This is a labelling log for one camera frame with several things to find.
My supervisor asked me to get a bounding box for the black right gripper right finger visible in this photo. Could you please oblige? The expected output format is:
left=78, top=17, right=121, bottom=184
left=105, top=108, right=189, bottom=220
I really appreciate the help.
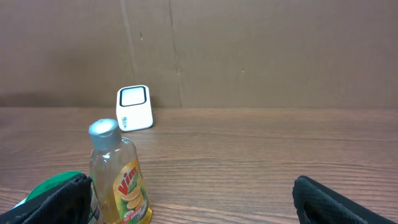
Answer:
left=292, top=175, right=396, bottom=224

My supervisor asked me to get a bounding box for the yellow dish soap bottle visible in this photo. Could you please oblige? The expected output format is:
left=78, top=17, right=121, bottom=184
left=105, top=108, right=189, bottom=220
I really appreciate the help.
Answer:
left=88, top=118, right=153, bottom=224

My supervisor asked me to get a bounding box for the green lid jar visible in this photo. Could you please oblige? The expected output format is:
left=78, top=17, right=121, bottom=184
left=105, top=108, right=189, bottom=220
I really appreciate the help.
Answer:
left=14, top=171, right=104, bottom=224

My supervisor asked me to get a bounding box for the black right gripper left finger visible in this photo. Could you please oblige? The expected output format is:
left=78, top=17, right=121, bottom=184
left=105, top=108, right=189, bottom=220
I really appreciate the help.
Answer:
left=1, top=174, right=92, bottom=224

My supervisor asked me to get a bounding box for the white barcode scanner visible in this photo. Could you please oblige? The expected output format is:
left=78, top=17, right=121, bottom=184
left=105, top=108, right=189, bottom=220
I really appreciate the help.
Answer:
left=116, top=85, right=154, bottom=132

